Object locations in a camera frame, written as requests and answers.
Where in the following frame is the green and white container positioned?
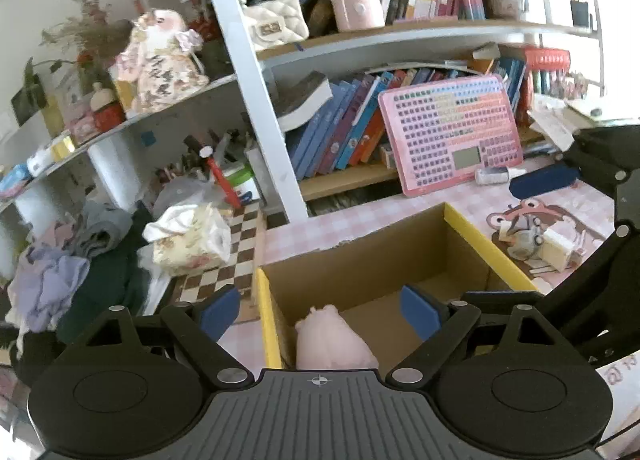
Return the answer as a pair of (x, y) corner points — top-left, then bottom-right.
(220, 162), (262, 203)

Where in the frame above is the plush doll in floral dress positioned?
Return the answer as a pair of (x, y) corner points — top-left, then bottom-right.
(116, 10), (210, 113)

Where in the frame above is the dark green garment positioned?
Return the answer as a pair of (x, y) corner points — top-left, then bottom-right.
(56, 207), (157, 343)

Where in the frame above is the wooden chessboard box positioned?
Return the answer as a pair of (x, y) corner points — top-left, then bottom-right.
(172, 205), (267, 325)

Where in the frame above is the brown cardboard box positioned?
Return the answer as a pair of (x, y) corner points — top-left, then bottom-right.
(254, 202), (544, 371)

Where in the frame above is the white bookshelf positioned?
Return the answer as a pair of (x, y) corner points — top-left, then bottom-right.
(0, 0), (607, 227)

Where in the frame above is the dried flower bunch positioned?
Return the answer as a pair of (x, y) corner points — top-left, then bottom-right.
(41, 0), (132, 66)

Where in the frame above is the grey garment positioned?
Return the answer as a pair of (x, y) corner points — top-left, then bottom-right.
(74, 201), (134, 257)

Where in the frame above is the thick grey paperback book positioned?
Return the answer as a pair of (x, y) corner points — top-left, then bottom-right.
(274, 70), (334, 133)

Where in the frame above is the row of coloured markers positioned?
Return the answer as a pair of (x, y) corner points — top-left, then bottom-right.
(532, 67), (592, 98)

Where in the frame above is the small grey purple toy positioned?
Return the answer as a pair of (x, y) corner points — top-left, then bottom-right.
(510, 227), (544, 259)

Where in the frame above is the pink toy learning tablet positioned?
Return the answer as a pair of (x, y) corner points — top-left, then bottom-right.
(377, 74), (525, 199)

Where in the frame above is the stack of loose papers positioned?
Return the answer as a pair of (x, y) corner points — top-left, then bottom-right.
(529, 94), (609, 151)

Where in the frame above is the small yellow box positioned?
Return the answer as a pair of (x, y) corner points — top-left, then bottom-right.
(50, 135), (76, 161)

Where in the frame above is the small blue packet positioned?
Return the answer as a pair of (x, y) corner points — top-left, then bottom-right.
(0, 164), (32, 197)

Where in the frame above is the red jar with cream lid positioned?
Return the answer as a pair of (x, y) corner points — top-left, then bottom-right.
(90, 82), (126, 133)

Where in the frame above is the clear plastic bag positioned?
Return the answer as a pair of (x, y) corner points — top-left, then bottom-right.
(154, 177), (217, 221)

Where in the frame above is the cluster of makeup brushes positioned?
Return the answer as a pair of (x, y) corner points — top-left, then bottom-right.
(155, 129), (251, 181)

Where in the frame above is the white charger block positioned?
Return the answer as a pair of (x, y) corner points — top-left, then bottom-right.
(537, 229), (577, 271)

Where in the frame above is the small pink box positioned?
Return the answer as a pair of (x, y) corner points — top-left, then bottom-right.
(67, 110), (96, 143)

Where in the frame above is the patterned pen cup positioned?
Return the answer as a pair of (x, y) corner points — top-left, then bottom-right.
(487, 0), (524, 21)

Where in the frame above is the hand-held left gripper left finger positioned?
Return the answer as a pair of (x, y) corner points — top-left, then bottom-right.
(70, 284), (256, 389)

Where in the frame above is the tall white carton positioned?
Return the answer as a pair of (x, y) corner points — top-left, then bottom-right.
(244, 144), (271, 204)

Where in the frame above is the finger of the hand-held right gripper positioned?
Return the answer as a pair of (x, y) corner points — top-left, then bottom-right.
(509, 126), (640, 201)
(461, 224), (640, 367)

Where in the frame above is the lilac garment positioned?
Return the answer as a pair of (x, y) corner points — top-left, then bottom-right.
(9, 244), (92, 335)

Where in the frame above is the small white dropper bottle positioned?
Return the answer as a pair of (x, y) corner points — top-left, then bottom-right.
(474, 166), (527, 186)

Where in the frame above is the row of blue and orange books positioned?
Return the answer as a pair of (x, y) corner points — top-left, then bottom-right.
(285, 57), (529, 181)

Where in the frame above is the small white packet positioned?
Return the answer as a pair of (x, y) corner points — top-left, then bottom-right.
(27, 147), (56, 177)

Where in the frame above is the white quilted pearl handbag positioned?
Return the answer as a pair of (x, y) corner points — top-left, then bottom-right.
(236, 0), (311, 52)

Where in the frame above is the floral tissue box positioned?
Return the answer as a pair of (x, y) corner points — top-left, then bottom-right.
(142, 203), (234, 277)

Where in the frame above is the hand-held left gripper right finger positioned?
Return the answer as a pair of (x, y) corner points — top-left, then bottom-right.
(385, 284), (576, 388)

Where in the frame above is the pink plush toy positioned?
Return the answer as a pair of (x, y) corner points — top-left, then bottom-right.
(294, 305), (380, 371)

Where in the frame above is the red box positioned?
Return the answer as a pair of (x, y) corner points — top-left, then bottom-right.
(524, 47), (571, 71)

